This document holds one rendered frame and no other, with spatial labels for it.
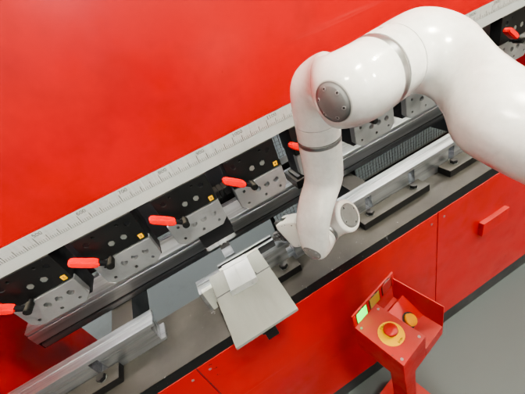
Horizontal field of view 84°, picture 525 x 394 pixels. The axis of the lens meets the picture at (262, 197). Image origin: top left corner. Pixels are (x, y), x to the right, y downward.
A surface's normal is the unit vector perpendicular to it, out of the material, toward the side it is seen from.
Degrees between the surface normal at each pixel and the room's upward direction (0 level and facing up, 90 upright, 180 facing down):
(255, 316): 0
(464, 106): 61
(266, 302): 0
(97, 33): 90
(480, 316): 0
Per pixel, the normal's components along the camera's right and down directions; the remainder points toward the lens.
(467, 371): -0.31, -0.77
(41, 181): 0.40, 0.43
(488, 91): -0.69, -0.31
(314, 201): -0.52, -0.07
